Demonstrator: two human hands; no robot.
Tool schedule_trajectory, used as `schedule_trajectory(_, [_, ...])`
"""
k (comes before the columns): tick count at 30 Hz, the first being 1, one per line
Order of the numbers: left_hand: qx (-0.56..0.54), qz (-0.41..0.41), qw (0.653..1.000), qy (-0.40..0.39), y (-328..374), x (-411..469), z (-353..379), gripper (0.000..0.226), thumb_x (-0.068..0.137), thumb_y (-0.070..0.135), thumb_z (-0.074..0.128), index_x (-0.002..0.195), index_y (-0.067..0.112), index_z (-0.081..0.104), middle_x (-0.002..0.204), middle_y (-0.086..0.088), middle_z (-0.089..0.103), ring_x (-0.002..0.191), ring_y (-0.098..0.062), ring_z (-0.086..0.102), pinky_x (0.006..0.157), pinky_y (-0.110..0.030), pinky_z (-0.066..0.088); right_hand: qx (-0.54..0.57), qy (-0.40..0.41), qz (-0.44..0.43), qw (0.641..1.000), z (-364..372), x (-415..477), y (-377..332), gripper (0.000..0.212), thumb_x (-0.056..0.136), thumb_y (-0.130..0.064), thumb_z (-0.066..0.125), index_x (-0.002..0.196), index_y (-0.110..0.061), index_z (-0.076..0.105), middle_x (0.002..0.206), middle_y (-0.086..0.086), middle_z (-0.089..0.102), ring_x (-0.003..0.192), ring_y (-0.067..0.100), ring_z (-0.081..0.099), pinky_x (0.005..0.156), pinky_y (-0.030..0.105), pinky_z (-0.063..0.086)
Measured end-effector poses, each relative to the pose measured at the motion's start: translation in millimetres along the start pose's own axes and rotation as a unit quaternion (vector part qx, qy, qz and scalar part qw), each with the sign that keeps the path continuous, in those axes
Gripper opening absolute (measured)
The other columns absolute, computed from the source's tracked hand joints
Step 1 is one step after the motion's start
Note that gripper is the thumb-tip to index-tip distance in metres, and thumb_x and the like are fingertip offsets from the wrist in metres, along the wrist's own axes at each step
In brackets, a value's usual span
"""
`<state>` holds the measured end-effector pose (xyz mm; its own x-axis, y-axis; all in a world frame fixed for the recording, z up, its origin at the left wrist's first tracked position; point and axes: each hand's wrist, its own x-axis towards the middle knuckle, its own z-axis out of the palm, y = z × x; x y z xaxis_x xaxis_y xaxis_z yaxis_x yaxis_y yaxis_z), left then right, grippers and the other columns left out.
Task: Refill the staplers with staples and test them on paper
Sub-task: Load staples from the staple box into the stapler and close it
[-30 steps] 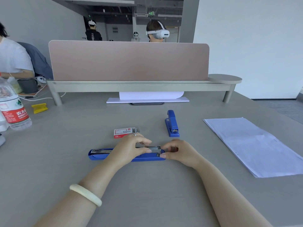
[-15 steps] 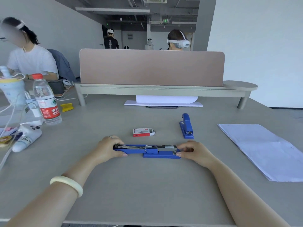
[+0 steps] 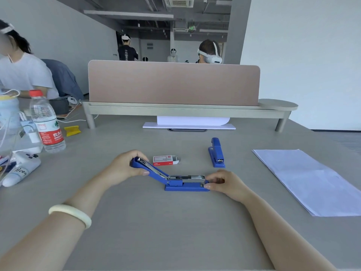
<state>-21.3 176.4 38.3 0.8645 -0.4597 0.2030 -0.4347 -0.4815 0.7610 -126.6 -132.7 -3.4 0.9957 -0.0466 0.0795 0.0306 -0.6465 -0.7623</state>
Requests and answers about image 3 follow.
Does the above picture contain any clear water bottle red label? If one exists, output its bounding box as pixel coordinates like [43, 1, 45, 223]
[29, 90, 66, 153]

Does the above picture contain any blue jacket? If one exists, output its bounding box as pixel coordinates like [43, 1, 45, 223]
[41, 59, 85, 101]

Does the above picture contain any pale jade bangle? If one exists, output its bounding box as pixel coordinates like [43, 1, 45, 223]
[49, 204, 92, 229]

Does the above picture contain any white cable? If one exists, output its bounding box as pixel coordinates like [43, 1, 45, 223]
[56, 114, 99, 123]

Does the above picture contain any closed blue stapler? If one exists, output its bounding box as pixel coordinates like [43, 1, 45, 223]
[208, 138, 226, 168]

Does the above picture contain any person's left hand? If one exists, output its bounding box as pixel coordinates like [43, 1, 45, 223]
[108, 150, 150, 187]

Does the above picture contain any stack of white paper sheets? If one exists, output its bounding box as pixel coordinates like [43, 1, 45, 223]
[252, 149, 361, 217]

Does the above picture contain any white headset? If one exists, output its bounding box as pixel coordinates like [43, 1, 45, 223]
[197, 41, 223, 64]

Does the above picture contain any blue stapler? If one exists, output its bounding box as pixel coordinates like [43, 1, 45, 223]
[208, 138, 226, 168]
[130, 157, 210, 192]

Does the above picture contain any pink desk divider panel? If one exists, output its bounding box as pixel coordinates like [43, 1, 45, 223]
[88, 60, 261, 107]

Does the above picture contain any person's right hand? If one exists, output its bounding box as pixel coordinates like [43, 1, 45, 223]
[204, 170, 249, 203]

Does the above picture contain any light blue cup yellow lid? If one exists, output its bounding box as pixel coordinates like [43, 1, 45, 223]
[0, 94, 21, 136]

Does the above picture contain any white handheld controller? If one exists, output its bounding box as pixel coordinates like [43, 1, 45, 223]
[2, 151, 42, 188]

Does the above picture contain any white charger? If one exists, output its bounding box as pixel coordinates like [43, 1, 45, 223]
[19, 112, 43, 154]

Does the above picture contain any red and white staple box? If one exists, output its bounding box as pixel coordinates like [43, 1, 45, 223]
[153, 155, 180, 166]

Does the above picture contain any yellow plastic piece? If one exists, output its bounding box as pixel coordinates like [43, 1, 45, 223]
[64, 126, 82, 137]

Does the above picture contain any person's right forearm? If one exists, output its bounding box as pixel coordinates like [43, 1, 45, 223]
[241, 192, 337, 271]

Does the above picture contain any clear plastic container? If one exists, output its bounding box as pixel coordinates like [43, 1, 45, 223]
[0, 110, 21, 184]

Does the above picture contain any person's left forearm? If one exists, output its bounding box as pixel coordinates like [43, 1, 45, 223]
[0, 166, 115, 271]

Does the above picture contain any grey desk shelf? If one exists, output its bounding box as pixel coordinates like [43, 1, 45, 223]
[81, 99, 299, 132]

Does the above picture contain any black bag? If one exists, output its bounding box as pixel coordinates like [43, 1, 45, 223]
[49, 97, 70, 116]

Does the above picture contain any ceiling air vent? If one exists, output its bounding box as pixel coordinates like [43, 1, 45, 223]
[163, 0, 195, 8]

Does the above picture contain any curved white paper sheet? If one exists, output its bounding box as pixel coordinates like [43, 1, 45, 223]
[157, 116, 231, 127]

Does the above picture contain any flat white board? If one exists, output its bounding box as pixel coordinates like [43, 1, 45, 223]
[142, 122, 236, 130]

